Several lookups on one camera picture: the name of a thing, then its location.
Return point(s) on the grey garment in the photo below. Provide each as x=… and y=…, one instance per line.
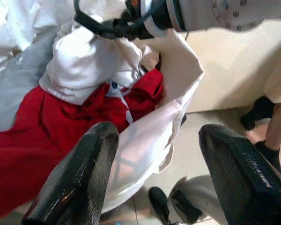
x=16, y=77

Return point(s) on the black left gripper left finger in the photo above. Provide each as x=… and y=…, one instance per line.
x=77, y=178

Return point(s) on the cream kitchen cabinet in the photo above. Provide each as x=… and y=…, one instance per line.
x=229, y=65

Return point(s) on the white laundry bag green print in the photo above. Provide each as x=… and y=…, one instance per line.
x=159, y=122

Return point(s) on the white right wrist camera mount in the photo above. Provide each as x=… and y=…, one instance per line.
x=154, y=21

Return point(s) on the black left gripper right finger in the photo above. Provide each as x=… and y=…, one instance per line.
x=243, y=182

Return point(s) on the person leg black sock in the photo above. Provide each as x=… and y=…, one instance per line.
x=260, y=112
x=277, y=126

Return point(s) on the white knit garment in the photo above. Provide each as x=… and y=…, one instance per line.
x=84, y=58

